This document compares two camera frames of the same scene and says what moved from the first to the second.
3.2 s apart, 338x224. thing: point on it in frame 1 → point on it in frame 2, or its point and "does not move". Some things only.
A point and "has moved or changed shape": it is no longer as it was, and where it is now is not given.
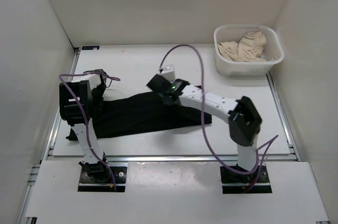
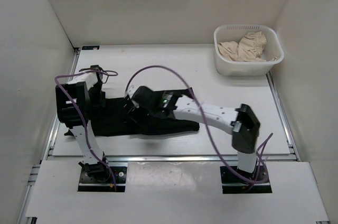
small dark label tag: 91,47 does not move
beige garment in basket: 249,49 does not move
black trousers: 143,112 has moved or changed shape
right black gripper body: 165,101 → 148,109
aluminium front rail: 171,158 does not move
